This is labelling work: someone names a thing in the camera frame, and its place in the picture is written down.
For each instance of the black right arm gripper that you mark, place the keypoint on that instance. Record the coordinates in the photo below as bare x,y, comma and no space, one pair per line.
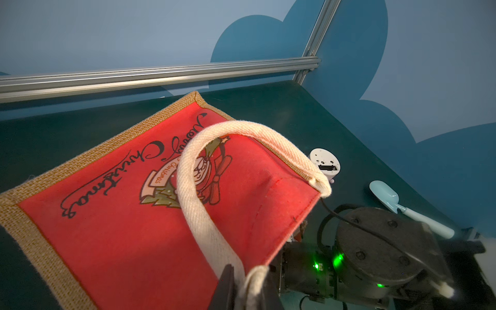
304,268

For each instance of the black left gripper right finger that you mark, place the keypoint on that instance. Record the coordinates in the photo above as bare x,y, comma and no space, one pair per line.
269,297

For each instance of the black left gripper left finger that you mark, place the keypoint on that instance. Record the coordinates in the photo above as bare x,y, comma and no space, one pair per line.
224,294

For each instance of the white round smiley alarm clock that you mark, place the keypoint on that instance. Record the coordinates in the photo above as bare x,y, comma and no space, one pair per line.
327,163

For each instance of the horizontal aluminium frame rail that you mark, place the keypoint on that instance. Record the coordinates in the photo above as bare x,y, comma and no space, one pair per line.
24,88

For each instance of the light blue plastic spoon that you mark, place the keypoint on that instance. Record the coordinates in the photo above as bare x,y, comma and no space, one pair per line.
390,199

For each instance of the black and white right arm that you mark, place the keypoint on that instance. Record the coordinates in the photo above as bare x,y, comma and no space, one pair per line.
373,258

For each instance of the right aluminium frame post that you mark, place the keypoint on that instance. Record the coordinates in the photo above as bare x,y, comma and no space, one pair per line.
325,17

